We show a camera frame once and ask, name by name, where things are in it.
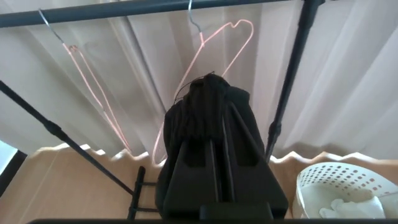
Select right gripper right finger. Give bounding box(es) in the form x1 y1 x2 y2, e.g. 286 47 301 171
221 103 289 219

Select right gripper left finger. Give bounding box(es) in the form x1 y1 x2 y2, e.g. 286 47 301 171
162 138 220 218

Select black shorts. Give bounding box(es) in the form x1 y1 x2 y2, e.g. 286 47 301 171
154 72 265 218

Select pink clothes hanger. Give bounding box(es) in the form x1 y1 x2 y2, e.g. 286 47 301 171
37 8 132 153
151 0 254 166

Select white laundry basket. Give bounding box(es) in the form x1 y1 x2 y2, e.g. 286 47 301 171
292 162 398 219

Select black clothes rack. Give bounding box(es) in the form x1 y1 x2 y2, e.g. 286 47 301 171
0 0 326 220

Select white garment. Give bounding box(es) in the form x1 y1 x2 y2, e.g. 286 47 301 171
319 195 386 219

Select beige curtain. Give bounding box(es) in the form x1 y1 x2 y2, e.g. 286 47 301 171
0 0 398 162

